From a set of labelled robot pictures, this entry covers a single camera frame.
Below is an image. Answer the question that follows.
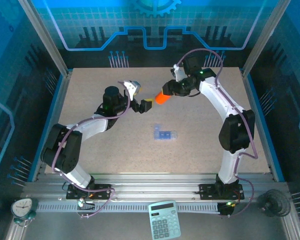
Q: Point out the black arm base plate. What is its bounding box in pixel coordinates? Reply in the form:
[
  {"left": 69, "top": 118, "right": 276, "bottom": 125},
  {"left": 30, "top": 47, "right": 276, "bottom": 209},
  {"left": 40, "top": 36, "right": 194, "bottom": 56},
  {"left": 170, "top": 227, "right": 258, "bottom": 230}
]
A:
[
  {"left": 65, "top": 183, "right": 113, "bottom": 200},
  {"left": 198, "top": 183, "right": 245, "bottom": 200}
]

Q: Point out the light blue calculator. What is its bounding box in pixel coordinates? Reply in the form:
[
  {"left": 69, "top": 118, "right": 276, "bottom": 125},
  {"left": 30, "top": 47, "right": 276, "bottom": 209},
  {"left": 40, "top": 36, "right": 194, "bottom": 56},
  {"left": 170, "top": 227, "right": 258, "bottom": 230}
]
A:
[{"left": 147, "top": 200, "right": 182, "bottom": 240}]

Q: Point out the slotted grey cable duct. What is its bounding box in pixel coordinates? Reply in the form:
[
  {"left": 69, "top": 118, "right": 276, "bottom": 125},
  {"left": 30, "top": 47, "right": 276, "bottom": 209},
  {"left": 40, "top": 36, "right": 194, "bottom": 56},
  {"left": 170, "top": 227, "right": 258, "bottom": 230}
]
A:
[{"left": 36, "top": 201, "right": 221, "bottom": 213}]

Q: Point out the small black controller box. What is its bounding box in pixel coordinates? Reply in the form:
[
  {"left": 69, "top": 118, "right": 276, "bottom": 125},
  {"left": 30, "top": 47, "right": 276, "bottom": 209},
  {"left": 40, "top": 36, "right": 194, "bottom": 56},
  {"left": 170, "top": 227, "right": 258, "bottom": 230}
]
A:
[
  {"left": 217, "top": 201, "right": 235, "bottom": 216},
  {"left": 76, "top": 197, "right": 96, "bottom": 210}
]

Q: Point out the aluminium frame post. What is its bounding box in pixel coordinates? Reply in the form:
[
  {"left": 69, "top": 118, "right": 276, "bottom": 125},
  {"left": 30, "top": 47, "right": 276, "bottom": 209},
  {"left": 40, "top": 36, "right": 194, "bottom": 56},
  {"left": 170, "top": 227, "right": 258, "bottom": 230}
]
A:
[
  {"left": 241, "top": 0, "right": 292, "bottom": 77},
  {"left": 17, "top": 0, "right": 73, "bottom": 76}
]

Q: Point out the blue table side strip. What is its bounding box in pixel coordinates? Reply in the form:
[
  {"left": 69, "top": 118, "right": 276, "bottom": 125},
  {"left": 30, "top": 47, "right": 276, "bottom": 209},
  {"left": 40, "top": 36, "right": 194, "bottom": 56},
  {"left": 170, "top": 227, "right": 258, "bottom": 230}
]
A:
[
  {"left": 246, "top": 73, "right": 285, "bottom": 182},
  {"left": 27, "top": 72, "right": 67, "bottom": 182}
]

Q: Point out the green alarm clock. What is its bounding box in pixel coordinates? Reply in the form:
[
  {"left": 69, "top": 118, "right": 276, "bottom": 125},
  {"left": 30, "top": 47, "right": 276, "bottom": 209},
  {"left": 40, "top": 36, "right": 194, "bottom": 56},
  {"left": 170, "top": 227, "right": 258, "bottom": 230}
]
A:
[{"left": 10, "top": 197, "right": 40, "bottom": 227}]

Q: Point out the aluminium rail beam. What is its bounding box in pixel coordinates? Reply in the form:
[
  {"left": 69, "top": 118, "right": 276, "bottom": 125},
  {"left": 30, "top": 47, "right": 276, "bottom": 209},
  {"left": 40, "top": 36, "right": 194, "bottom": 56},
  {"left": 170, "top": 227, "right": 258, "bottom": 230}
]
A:
[{"left": 22, "top": 172, "right": 288, "bottom": 201}]

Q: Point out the clear blue plastic bag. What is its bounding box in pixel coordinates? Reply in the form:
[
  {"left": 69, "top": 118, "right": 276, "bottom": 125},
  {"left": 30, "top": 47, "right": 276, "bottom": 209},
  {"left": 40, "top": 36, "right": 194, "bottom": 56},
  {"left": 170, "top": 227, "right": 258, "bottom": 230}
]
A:
[{"left": 152, "top": 123, "right": 178, "bottom": 141}]

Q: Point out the small black fan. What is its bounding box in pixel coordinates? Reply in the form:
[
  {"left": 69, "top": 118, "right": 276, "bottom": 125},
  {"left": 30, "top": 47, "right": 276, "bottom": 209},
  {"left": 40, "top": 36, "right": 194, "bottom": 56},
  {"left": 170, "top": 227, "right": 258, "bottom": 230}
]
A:
[{"left": 256, "top": 189, "right": 292, "bottom": 218}]

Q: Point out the orange pill bottle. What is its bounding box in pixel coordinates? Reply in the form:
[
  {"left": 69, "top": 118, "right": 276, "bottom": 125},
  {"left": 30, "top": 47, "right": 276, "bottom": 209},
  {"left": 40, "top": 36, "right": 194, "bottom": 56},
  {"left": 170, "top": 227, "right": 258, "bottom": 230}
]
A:
[{"left": 154, "top": 89, "right": 173, "bottom": 105}]

